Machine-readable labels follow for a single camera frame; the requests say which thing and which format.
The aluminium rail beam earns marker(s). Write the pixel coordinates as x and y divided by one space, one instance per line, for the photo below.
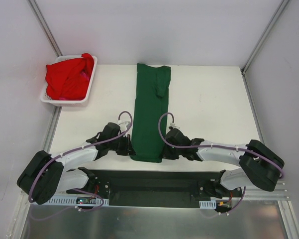
279 194

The green t shirt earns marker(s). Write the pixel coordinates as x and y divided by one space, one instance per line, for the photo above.
152 100

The left slotted cable duct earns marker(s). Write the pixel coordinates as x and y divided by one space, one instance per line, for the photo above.
76 201

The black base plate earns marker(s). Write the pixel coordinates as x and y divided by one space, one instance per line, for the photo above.
157 188

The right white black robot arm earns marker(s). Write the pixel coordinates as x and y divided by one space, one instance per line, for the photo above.
256 164

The right slotted cable duct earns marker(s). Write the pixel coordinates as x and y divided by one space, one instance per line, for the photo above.
211 204

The white plastic basket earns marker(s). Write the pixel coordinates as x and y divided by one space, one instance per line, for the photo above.
63 103

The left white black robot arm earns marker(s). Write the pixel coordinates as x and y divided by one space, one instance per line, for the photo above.
47 174

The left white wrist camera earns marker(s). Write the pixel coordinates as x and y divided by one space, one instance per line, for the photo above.
124 126

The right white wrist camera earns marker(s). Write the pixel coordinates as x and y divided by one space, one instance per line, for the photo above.
173 126

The aluminium frame post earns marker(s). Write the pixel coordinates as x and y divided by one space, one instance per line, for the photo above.
45 27
265 34

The slotted cable duct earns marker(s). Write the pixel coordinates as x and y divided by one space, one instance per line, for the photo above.
211 204
76 201

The left aluminium frame post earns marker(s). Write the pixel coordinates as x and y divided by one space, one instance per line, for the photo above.
45 27

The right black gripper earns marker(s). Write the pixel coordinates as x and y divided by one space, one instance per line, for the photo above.
168 151

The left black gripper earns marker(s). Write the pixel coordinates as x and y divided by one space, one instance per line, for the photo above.
126 147

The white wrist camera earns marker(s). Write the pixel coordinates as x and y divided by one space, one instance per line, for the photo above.
173 126
124 126

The right aluminium frame post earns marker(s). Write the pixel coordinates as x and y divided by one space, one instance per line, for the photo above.
265 34

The red t shirt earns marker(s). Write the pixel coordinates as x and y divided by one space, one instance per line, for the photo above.
69 79

